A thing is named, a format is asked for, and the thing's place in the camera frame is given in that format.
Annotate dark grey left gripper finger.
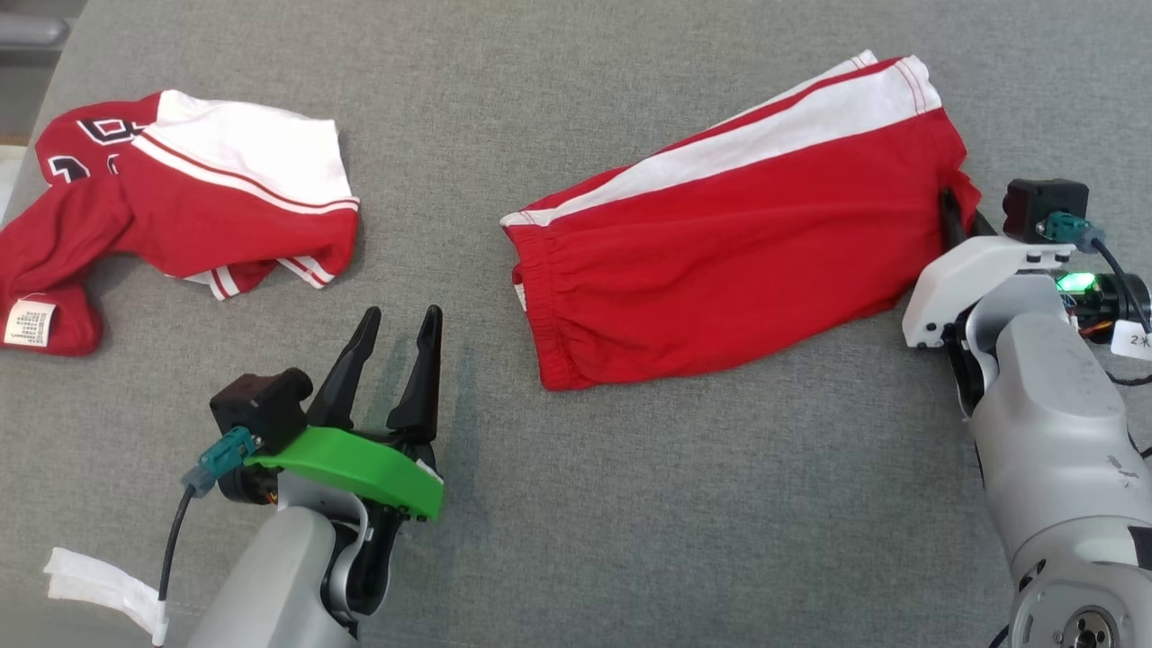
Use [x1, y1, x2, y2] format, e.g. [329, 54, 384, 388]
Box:
[306, 306, 383, 431]
[387, 304, 444, 442]

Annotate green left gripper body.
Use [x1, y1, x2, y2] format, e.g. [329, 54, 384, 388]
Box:
[245, 426, 445, 541]

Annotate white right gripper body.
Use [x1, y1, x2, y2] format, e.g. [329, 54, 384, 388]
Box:
[903, 236, 1076, 350]

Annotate red basketball jersey white trim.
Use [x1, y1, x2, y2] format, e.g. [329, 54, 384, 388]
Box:
[0, 88, 361, 357]

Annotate red shorts with white stripe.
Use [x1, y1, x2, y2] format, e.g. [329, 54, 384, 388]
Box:
[500, 49, 984, 392]

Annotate white paper label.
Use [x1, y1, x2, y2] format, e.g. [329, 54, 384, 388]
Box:
[1110, 319, 1152, 363]

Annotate white tape tag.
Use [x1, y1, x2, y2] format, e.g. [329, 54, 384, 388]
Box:
[43, 546, 169, 647]

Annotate grey rounded bar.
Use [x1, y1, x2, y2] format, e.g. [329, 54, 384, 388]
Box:
[0, 14, 71, 50]

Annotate black cable with teal plug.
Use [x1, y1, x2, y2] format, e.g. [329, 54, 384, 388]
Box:
[155, 427, 259, 602]
[1035, 212, 1152, 336]

